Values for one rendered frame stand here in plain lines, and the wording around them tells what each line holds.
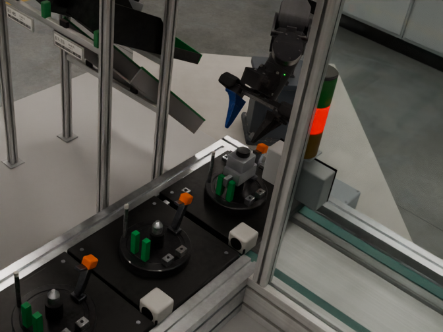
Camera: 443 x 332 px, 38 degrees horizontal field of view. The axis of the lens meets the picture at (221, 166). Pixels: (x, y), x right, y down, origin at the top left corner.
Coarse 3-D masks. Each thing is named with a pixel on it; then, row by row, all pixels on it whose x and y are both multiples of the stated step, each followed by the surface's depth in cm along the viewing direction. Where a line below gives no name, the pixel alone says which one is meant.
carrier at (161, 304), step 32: (128, 224) 130; (160, 224) 120; (192, 224) 133; (96, 256) 122; (128, 256) 120; (160, 256) 122; (192, 256) 125; (224, 256) 126; (128, 288) 117; (160, 288) 118; (192, 288) 119; (160, 320) 113
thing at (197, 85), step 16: (144, 64) 206; (176, 64) 208; (192, 64) 210; (208, 64) 211; (224, 64) 212; (240, 64) 214; (176, 80) 200; (192, 80) 201; (208, 80) 203; (192, 96) 194; (208, 96) 195; (224, 96) 196; (208, 112) 188; (224, 112) 189; (240, 112) 190; (208, 128) 181; (224, 128) 182; (240, 128) 183
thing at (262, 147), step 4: (260, 144) 141; (264, 144) 142; (256, 148) 141; (260, 148) 140; (264, 148) 140; (252, 152) 140; (256, 152) 139; (260, 152) 140; (264, 152) 141; (256, 156) 142; (260, 156) 141; (256, 160) 142; (260, 160) 142; (256, 168) 142; (252, 176) 143
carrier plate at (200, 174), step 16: (192, 176) 145; (160, 192) 139; (176, 192) 140; (192, 192) 141; (176, 208) 138; (192, 208) 137; (208, 208) 137; (208, 224) 133; (224, 224) 134; (256, 224) 135; (224, 240) 132; (256, 240) 132
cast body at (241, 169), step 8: (232, 152) 135; (240, 152) 134; (248, 152) 134; (232, 160) 134; (240, 160) 133; (248, 160) 134; (224, 168) 136; (232, 168) 135; (240, 168) 133; (248, 168) 135; (232, 176) 135; (240, 176) 134; (248, 176) 137; (224, 184) 135; (240, 184) 136
